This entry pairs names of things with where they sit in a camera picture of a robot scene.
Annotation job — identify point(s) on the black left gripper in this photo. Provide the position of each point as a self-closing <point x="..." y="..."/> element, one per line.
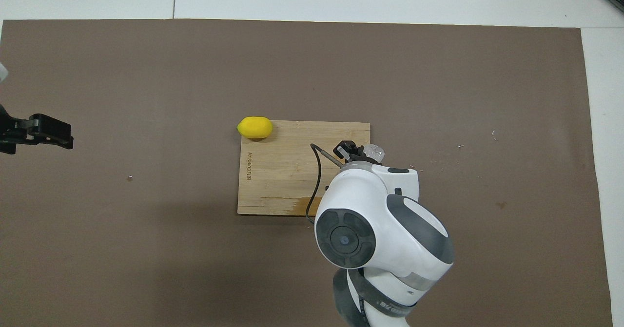
<point x="12" y="132"/>

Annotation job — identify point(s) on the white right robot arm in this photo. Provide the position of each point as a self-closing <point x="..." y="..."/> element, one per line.
<point x="380" y="220"/>

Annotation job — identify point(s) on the brown table mat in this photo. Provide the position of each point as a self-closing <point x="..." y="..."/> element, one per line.
<point x="312" y="73"/>

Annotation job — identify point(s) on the yellow lemon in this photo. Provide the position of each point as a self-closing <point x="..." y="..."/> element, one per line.
<point x="255" y="127"/>

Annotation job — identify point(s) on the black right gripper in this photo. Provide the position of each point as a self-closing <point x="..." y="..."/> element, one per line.
<point x="360" y="159"/>

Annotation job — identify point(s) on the wooden cutting board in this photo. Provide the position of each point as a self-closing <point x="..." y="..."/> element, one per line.
<point x="273" y="171"/>

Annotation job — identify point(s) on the clear plastic cup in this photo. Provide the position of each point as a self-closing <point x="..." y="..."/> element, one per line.
<point x="374" y="152"/>

